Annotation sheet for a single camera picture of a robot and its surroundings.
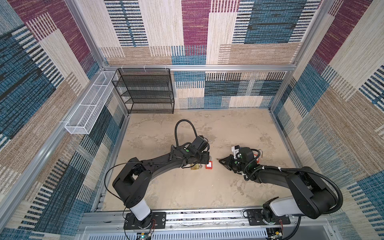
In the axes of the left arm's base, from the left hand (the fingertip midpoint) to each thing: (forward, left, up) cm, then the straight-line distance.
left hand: (207, 156), depth 86 cm
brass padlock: (-2, +6, -9) cm, 11 cm away
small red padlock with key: (-8, -22, +12) cm, 27 cm away
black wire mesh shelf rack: (+49, +42, +8) cm, 65 cm away
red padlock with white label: (-3, -2, -7) cm, 7 cm away
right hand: (-2, -7, -5) cm, 9 cm away
